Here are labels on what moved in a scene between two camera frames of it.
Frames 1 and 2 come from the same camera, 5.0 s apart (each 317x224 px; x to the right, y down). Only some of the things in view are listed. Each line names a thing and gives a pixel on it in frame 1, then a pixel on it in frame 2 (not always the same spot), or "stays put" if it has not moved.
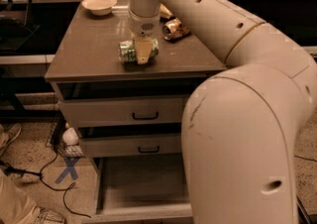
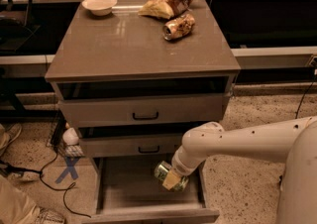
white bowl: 99,5 stays put
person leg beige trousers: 16,205 stays put
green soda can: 128,53 -> 160,170
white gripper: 144,25 -> 178,168
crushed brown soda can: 173,30 stays put
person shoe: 7,135 stays put
